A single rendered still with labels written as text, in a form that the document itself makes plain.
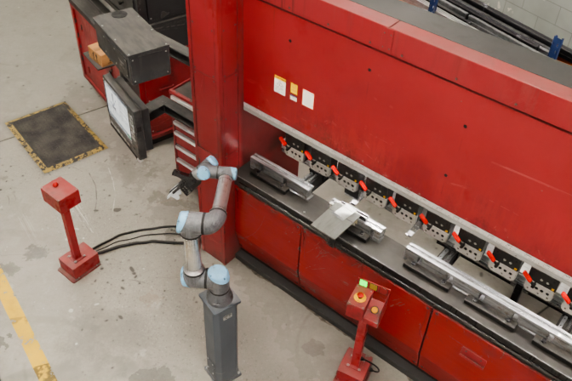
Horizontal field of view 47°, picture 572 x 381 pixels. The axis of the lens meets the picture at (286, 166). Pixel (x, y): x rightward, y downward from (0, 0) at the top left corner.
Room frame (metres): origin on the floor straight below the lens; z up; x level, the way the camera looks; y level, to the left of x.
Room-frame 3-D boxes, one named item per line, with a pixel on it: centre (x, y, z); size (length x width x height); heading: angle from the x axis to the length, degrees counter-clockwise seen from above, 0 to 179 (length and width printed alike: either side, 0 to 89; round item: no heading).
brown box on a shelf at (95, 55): (4.47, 1.49, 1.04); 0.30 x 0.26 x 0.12; 38
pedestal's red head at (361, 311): (2.36, -0.51, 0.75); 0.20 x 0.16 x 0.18; 66
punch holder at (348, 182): (2.90, -0.39, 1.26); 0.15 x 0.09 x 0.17; 52
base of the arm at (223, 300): (2.32, 0.34, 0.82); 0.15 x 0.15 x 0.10
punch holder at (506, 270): (2.29, -1.18, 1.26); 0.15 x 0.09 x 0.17; 52
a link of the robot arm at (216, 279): (2.32, 0.35, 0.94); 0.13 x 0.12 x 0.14; 87
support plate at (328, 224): (2.77, -0.32, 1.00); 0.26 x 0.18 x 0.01; 142
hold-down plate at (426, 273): (2.47, -0.85, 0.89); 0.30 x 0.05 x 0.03; 52
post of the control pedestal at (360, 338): (2.36, -0.51, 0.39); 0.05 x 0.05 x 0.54; 66
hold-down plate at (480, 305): (2.22, -1.17, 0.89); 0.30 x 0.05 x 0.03; 52
